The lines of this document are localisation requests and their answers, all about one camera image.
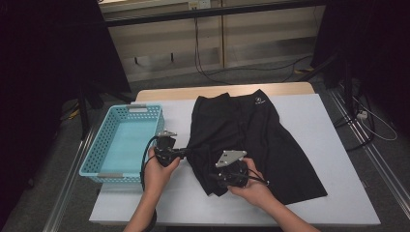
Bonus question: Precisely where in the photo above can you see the person's right hand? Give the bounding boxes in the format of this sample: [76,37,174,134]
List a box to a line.
[226,158,275,209]

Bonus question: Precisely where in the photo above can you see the short metal floor rail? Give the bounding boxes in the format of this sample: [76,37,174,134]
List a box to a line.
[43,129,95,232]

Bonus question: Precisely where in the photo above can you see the black floor cable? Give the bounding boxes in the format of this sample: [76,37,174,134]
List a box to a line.
[333,93,377,153]

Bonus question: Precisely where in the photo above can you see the white table cover board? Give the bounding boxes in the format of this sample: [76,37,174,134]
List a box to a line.
[89,93,381,226]

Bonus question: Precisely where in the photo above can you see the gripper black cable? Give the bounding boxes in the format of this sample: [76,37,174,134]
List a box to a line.
[238,167,271,187]
[139,134,161,232]

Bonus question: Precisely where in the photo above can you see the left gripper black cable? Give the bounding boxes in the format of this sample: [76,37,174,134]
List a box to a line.
[139,134,161,232]

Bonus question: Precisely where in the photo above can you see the long metal floor rail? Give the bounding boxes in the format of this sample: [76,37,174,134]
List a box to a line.
[328,90,410,220]

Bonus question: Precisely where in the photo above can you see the narrow black curtain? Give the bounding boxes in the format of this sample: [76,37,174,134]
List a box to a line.
[310,0,410,136]

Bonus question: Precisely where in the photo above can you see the thin white cable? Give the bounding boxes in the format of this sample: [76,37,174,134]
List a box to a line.
[352,96,398,142]

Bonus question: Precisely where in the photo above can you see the white wall socket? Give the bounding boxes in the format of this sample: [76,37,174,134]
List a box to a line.
[188,0,212,10]

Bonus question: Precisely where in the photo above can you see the wide black curtain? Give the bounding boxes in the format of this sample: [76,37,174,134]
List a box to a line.
[0,0,132,226]

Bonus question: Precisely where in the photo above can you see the wooden table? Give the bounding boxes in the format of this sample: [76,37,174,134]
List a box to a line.
[134,81,316,102]

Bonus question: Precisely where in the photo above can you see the hanging black cable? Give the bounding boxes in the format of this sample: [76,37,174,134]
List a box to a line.
[192,15,314,86]

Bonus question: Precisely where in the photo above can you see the person's left hand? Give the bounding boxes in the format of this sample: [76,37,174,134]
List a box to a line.
[143,148,182,197]

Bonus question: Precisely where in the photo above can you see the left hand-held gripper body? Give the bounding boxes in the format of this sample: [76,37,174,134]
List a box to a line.
[154,130,182,167]

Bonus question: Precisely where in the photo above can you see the black stand with upright post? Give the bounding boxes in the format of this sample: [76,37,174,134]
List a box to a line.
[298,52,355,114]

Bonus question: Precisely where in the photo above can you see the black horizontal bar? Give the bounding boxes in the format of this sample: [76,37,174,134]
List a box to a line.
[104,0,327,28]

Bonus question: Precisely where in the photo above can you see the beige low cabinet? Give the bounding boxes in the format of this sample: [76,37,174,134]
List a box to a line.
[99,0,327,83]

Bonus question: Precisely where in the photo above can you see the light blue plastic basket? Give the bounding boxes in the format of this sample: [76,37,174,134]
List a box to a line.
[79,102,166,186]

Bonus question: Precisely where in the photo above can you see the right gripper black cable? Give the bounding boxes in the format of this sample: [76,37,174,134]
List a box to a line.
[238,167,271,187]

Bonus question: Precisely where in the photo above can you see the black shorts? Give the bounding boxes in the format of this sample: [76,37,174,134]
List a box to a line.
[187,89,329,206]

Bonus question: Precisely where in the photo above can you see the black stand with slanted legs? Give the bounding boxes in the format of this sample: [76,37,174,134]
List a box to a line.
[76,81,136,140]

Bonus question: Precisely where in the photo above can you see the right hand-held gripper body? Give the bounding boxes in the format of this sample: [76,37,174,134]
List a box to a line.
[215,149,249,189]

